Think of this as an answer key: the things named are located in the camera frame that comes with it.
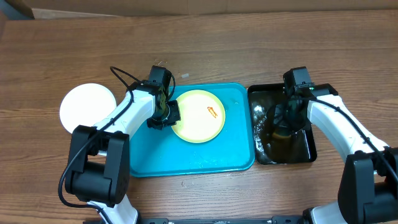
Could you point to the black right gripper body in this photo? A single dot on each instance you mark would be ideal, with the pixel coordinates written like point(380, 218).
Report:
point(289, 121)

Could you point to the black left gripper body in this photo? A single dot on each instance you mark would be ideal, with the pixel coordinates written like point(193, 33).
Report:
point(170, 116)

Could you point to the green yellow sponge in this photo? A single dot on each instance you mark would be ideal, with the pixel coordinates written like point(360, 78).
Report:
point(281, 134)

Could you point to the yellow plate with orange stain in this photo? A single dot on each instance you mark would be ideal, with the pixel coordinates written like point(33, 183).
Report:
point(202, 116)

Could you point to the white plate with red stain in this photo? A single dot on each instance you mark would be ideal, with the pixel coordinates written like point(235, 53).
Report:
point(86, 105)

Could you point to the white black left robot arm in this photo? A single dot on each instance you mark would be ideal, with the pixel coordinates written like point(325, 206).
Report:
point(97, 172)

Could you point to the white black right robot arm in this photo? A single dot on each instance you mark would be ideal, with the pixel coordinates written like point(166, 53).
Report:
point(368, 187)

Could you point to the black tray with water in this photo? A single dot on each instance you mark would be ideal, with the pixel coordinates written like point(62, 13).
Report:
point(299, 147)

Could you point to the teal plastic tray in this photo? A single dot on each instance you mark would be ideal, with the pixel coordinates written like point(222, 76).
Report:
point(155, 153)

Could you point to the cardboard sheet at back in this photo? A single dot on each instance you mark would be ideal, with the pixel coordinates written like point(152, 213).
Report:
point(196, 7)

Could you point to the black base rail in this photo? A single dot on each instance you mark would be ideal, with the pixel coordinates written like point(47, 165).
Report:
point(279, 219)

